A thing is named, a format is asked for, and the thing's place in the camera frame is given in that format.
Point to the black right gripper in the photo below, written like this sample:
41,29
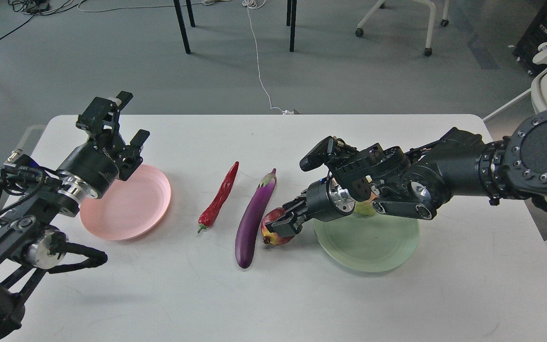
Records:
324,200

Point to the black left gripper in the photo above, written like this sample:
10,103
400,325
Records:
89,171

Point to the red pomegranate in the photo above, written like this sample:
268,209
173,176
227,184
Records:
272,238

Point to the green yellow fruit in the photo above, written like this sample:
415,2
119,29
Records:
365,208

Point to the red chili pepper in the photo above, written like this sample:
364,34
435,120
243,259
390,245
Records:
210,214

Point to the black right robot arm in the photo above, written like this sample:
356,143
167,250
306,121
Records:
416,183

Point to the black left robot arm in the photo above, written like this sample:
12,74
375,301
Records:
31,196

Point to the purple eggplant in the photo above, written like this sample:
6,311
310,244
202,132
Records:
250,222

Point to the pink plate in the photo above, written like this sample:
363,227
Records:
129,208

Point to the green plate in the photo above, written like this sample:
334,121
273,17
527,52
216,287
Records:
374,244

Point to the white office chair base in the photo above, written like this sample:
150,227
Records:
423,16

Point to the black cabinet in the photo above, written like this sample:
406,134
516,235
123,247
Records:
527,46

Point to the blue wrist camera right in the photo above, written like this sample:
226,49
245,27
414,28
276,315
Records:
325,151

